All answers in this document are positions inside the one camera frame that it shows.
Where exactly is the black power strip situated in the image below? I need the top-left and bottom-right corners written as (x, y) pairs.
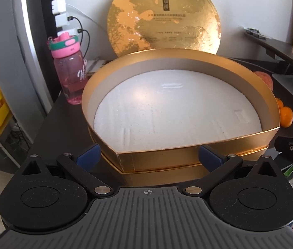
top-left (41, 0), bottom-right (66, 44)

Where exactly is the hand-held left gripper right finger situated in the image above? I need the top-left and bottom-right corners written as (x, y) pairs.
top-left (183, 145), bottom-right (283, 196)

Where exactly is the small clear plastic packet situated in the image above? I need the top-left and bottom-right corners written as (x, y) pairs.
top-left (244, 27), bottom-right (267, 40)

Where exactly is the round gold gift box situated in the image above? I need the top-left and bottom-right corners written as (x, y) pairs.
top-left (81, 48), bottom-right (281, 187)

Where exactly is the black raised desk shelf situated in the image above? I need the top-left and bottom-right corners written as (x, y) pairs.
top-left (245, 30), bottom-right (293, 76)

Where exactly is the spiral notebook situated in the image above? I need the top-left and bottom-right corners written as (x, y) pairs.
top-left (86, 59), bottom-right (109, 73)

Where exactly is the black desktop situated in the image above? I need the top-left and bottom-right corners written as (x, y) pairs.
top-left (30, 57), bottom-right (293, 187)

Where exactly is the red apple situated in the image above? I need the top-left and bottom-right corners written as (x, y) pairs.
top-left (254, 71), bottom-right (274, 92)

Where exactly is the white charger cable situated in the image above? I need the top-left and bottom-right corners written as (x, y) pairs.
top-left (66, 3), bottom-right (108, 33)

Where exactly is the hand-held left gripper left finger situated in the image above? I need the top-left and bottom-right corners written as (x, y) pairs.
top-left (22, 143), bottom-right (114, 197)

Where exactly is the grey computer monitor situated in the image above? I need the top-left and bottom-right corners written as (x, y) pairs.
top-left (0, 0), bottom-right (55, 125)

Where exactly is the round gold box lid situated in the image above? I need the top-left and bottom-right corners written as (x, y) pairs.
top-left (107, 0), bottom-right (222, 57)

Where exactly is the pink water bottle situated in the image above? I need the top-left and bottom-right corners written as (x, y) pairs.
top-left (48, 31), bottom-right (88, 105)

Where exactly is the white charger plug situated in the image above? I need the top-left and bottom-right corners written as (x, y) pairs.
top-left (55, 13), bottom-right (74, 28)
top-left (57, 28), bottom-right (81, 38)
top-left (51, 0), bottom-right (66, 15)

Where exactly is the green white packet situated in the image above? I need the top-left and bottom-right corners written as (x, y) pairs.
top-left (282, 165), bottom-right (293, 179)

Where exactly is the black charger cable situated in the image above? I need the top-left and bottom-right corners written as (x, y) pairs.
top-left (79, 28), bottom-right (92, 57)
top-left (72, 17), bottom-right (90, 57)

